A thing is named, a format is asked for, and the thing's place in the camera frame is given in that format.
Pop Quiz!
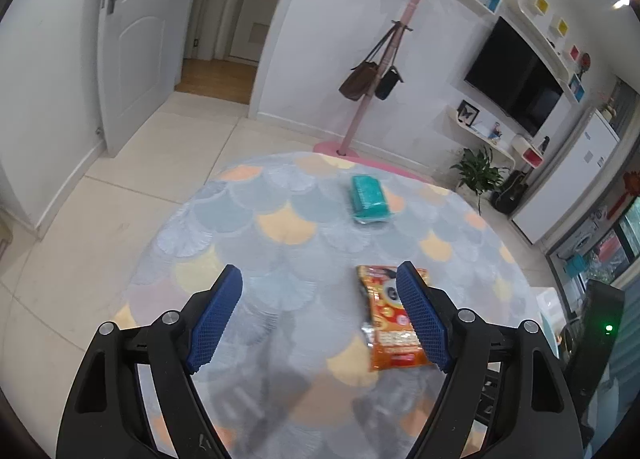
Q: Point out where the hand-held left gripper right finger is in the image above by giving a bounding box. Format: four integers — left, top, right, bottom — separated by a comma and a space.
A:
395, 260, 586, 459

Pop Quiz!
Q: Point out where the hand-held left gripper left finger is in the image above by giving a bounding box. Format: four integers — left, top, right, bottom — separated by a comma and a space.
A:
55, 264, 244, 459

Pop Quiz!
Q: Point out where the orange snack packet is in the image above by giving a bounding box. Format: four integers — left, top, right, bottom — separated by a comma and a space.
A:
356, 265, 433, 372

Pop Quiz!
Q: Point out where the teal plastic basket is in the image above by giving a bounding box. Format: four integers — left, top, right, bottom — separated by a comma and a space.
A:
545, 311, 563, 360

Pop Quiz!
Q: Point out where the blue bucket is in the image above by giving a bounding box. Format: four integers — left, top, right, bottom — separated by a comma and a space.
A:
565, 254, 588, 280

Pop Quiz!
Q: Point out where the white washing machine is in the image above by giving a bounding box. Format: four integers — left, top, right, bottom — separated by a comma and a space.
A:
565, 214, 608, 260

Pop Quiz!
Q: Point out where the scale-patterned tablecloth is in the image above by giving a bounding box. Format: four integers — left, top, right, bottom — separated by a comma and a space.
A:
112, 151, 546, 459

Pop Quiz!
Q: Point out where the teal tissue pack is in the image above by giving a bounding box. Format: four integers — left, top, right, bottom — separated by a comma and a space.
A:
348, 174, 392, 227

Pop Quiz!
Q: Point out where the red knot ornament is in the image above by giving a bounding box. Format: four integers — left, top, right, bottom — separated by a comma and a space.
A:
607, 174, 636, 222

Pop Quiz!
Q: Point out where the black guitar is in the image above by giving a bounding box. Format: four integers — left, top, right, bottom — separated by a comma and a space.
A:
490, 169, 530, 217

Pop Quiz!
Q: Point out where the potted green plant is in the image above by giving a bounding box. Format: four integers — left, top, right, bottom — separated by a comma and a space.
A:
450, 146, 511, 214

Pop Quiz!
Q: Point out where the white refrigerator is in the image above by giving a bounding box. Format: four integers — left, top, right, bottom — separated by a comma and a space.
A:
510, 111, 621, 245

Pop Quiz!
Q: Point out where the red white box shelf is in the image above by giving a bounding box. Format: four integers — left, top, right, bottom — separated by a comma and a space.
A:
511, 135, 545, 168

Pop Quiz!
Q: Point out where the flower decoration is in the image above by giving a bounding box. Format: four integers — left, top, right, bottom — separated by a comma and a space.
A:
597, 91, 618, 120

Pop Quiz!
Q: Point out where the black handbag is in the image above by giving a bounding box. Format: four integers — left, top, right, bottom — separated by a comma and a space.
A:
374, 29, 405, 101

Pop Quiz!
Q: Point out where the brown handbag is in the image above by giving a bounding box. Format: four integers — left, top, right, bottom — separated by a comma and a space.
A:
339, 24, 396, 102

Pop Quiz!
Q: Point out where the pink coat rack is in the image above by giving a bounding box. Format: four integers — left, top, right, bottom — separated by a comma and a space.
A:
312, 0, 471, 184

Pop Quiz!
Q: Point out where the white room door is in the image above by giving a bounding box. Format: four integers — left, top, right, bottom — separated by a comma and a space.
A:
97, 0, 201, 157

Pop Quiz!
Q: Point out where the white hallway door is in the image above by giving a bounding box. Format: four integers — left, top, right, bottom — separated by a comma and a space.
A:
227, 0, 281, 62

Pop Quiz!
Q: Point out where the low white wall shelf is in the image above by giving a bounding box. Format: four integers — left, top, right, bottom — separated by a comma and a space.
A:
446, 106, 517, 167

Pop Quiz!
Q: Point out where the butterfly picture frame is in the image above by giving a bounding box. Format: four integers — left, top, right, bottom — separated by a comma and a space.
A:
457, 100, 482, 128

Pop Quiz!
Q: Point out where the black wall television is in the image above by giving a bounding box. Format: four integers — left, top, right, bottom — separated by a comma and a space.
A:
464, 15, 565, 138

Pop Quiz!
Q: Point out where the curved white wall shelf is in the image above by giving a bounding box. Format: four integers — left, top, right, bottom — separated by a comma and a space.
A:
500, 0, 573, 84

